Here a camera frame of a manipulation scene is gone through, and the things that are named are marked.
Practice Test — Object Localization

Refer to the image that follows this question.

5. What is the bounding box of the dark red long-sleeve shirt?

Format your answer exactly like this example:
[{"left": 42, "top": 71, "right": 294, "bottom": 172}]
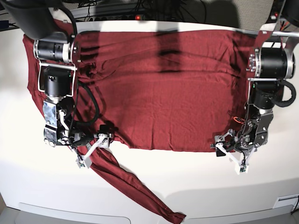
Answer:
[{"left": 22, "top": 20, "right": 290, "bottom": 224}]

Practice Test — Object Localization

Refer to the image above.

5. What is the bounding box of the black power strip red switch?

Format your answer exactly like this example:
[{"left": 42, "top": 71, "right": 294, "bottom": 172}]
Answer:
[{"left": 87, "top": 14, "right": 142, "bottom": 21}]

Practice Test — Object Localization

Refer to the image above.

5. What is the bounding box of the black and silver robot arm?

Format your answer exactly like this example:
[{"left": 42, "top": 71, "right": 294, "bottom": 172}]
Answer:
[{"left": 0, "top": 0, "right": 114, "bottom": 148}]

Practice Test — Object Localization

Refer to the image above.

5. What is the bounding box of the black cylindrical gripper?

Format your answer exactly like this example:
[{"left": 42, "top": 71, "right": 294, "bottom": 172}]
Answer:
[
  {"left": 69, "top": 124, "right": 118, "bottom": 149},
  {"left": 216, "top": 135, "right": 252, "bottom": 157}
]

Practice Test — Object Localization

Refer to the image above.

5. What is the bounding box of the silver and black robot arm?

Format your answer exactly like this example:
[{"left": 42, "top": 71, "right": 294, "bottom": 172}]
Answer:
[{"left": 211, "top": 0, "right": 299, "bottom": 159}]

